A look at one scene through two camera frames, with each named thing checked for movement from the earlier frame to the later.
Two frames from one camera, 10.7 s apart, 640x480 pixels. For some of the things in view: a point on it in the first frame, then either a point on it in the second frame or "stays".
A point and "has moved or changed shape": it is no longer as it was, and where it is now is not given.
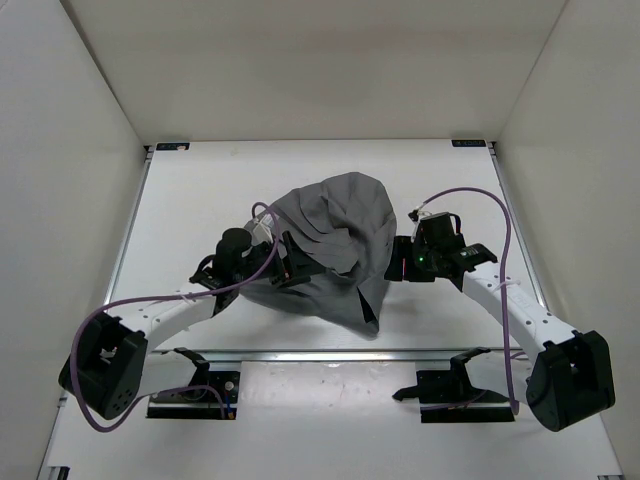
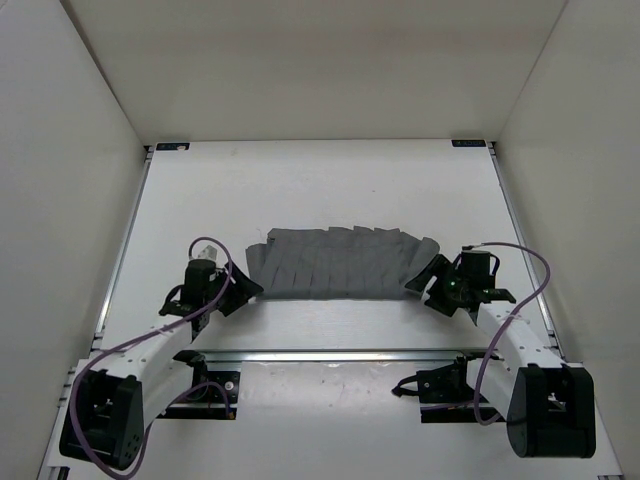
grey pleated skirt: x=345 y=224 has moved or changed shape
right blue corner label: x=469 y=143 stays
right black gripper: x=400 y=267 -> x=433 y=269
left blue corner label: x=184 y=146 stays
